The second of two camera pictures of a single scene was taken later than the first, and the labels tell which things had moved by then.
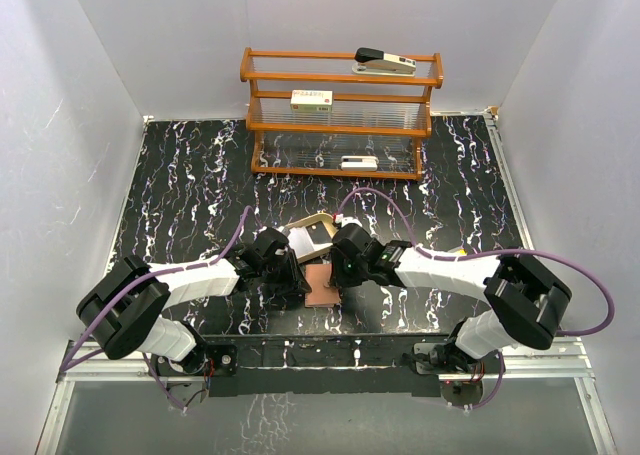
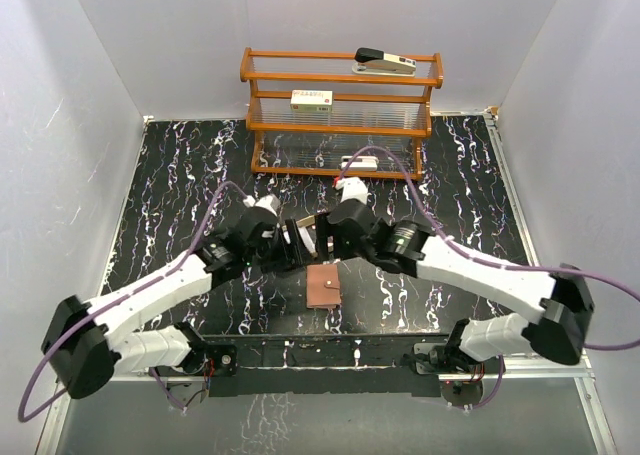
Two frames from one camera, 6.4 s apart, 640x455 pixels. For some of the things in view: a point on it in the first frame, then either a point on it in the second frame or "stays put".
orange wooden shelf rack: x=311 y=114 stays put
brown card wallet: x=321 y=295 stays put
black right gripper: x=338 y=278 -> x=323 y=243
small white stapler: x=358 y=163 stays put
